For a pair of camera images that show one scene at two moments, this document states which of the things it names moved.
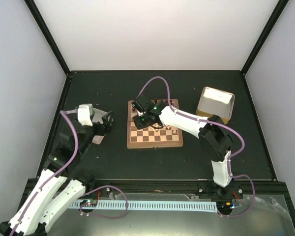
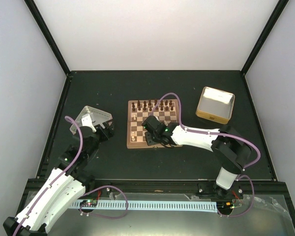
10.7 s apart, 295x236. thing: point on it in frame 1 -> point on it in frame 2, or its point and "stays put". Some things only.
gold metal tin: [215, 102] stays put
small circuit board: [89, 203] stays put
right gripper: [139, 125] -> [149, 141]
